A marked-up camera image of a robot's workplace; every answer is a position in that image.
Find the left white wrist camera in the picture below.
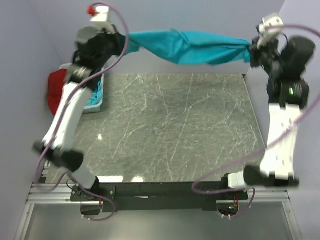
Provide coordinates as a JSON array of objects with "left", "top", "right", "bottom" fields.
[{"left": 86, "top": 5, "right": 109, "bottom": 28}]

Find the red t shirt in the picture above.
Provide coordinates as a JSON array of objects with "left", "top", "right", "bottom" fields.
[{"left": 47, "top": 69, "right": 67, "bottom": 115}]

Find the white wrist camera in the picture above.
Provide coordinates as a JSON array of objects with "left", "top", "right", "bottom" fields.
[
  {"left": 256, "top": 12, "right": 284, "bottom": 49},
  {"left": 86, "top": 5, "right": 109, "bottom": 28}
]

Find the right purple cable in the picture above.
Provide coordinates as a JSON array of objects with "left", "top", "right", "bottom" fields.
[{"left": 191, "top": 23, "right": 320, "bottom": 218}]

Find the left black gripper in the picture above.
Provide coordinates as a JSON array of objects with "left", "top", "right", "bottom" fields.
[{"left": 96, "top": 25, "right": 129, "bottom": 68}]

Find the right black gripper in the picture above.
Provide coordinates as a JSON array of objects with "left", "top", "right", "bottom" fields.
[{"left": 247, "top": 34, "right": 284, "bottom": 79}]

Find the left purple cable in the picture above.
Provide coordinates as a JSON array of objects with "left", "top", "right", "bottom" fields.
[{"left": 32, "top": 1, "right": 131, "bottom": 222}]

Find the purple cable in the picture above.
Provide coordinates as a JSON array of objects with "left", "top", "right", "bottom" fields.
[
  {"left": 191, "top": 23, "right": 320, "bottom": 218},
  {"left": 32, "top": 1, "right": 131, "bottom": 222}
]

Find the black mounting beam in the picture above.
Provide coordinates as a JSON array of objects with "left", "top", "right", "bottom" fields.
[{"left": 70, "top": 182, "right": 249, "bottom": 213}]

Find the aluminium rail frame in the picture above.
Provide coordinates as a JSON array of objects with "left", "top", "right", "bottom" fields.
[{"left": 18, "top": 165, "right": 302, "bottom": 240}]

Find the white laundry basket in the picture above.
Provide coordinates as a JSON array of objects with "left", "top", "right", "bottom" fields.
[{"left": 56, "top": 75, "right": 104, "bottom": 115}]

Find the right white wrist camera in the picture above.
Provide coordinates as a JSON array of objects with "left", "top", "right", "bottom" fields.
[{"left": 256, "top": 12, "right": 284, "bottom": 49}]

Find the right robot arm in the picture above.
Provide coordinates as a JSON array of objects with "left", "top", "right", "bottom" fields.
[{"left": 219, "top": 35, "right": 316, "bottom": 200}]

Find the teal t shirt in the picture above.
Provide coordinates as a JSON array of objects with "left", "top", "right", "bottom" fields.
[
  {"left": 86, "top": 80, "right": 103, "bottom": 107},
  {"left": 126, "top": 29, "right": 251, "bottom": 66}
]

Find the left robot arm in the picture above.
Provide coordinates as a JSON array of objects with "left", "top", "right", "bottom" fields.
[{"left": 33, "top": 25, "right": 128, "bottom": 201}]

